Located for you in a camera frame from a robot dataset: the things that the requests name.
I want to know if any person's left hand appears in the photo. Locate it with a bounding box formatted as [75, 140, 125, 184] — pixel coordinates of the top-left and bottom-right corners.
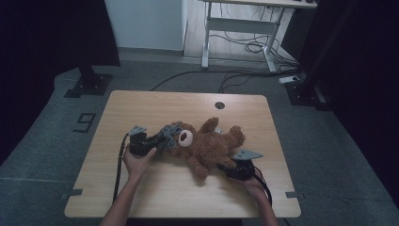
[121, 146, 157, 184]

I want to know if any grey tape strip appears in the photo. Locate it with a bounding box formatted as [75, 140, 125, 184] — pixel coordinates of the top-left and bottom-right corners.
[60, 187, 84, 201]
[285, 190, 305, 201]

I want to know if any white power strip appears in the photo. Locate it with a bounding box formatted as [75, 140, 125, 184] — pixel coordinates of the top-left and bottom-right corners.
[278, 74, 300, 85]

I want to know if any right hand-held gripper black cable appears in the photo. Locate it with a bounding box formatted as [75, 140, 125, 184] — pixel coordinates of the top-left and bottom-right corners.
[252, 170, 273, 206]

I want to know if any bundle of black cables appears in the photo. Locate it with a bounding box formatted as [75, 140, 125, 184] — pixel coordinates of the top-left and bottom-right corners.
[209, 31, 299, 69]

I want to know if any long black floor cable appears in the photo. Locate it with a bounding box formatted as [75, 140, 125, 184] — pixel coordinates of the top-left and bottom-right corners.
[150, 69, 302, 92]

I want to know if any person's right hand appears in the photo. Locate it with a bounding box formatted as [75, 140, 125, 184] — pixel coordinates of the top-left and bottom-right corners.
[241, 168, 267, 201]

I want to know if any grey knitted cloth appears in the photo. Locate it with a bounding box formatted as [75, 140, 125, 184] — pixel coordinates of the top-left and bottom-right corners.
[155, 121, 184, 154]

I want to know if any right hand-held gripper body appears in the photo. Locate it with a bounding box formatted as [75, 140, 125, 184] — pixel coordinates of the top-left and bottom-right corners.
[226, 149, 263, 181]

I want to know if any white metal desk frame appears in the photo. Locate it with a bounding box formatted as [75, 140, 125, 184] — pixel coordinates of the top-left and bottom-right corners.
[199, 0, 318, 73]

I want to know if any black stand base plate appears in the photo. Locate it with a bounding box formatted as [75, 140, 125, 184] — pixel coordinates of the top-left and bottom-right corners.
[64, 64, 114, 98]
[283, 73, 333, 111]

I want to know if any left hand-held gripper black cable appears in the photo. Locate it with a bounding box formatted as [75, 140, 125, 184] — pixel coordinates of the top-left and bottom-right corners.
[112, 132, 130, 203]

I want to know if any brown teddy bear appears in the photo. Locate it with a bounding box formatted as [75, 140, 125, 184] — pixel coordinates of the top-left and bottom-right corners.
[164, 117, 247, 182]

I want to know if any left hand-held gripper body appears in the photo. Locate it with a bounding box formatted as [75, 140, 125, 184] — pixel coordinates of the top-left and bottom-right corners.
[128, 125, 158, 157]

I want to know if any hand-held gripper black cable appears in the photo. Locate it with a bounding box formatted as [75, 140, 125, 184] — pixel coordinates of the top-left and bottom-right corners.
[112, 132, 130, 203]
[252, 170, 273, 206]

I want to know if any dark curtain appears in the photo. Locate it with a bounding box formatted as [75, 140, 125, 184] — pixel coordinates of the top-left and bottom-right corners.
[297, 0, 399, 205]
[0, 0, 121, 164]

